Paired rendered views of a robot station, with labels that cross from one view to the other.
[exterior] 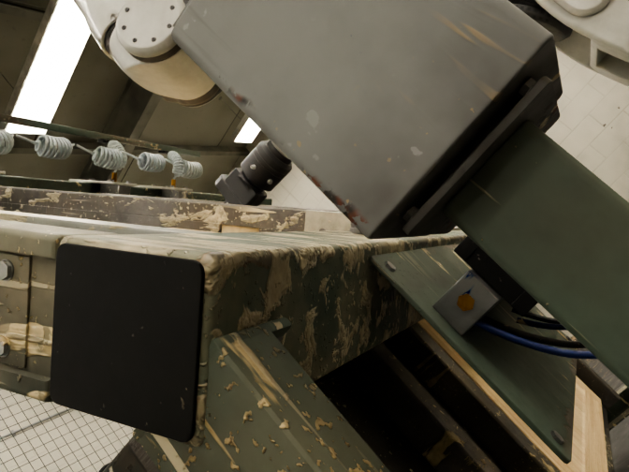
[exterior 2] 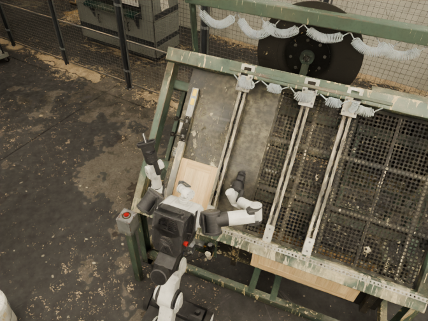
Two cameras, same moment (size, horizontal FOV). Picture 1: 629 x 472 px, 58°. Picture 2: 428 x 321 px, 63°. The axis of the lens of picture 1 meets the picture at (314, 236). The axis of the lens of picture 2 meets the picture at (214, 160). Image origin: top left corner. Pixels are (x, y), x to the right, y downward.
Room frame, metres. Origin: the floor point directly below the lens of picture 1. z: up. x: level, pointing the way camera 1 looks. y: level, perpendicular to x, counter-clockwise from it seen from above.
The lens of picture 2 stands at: (0.94, -1.71, 3.03)
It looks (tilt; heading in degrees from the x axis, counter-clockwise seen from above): 43 degrees down; 90
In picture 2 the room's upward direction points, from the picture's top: 3 degrees clockwise
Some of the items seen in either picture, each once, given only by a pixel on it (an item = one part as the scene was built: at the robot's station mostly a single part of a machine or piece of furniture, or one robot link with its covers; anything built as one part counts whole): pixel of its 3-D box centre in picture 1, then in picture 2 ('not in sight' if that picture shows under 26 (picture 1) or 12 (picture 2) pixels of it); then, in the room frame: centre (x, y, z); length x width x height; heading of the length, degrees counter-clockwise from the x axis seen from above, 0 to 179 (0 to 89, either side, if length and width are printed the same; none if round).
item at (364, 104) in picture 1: (374, 68); (128, 222); (0.30, -0.09, 0.84); 0.12 x 0.12 x 0.18; 71
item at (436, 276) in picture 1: (540, 276); (184, 245); (0.74, -0.17, 0.69); 0.50 x 0.14 x 0.24; 161
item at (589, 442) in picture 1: (524, 370); (307, 264); (1.74, -0.17, 0.53); 0.90 x 0.02 x 0.55; 161
